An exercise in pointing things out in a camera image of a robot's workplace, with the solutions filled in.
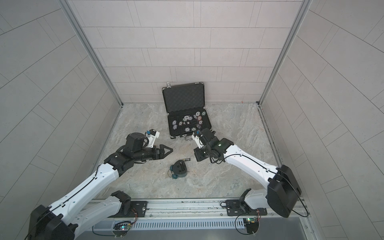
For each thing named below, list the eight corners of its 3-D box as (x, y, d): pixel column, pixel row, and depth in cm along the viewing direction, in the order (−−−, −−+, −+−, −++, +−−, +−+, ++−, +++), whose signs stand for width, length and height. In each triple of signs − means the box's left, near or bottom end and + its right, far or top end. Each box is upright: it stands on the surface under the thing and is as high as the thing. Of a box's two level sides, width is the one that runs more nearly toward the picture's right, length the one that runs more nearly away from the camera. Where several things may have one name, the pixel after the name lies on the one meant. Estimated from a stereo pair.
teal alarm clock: (170, 182, 81) (169, 179, 78) (166, 168, 86) (165, 165, 82) (188, 174, 84) (188, 171, 80) (184, 161, 89) (183, 158, 85)
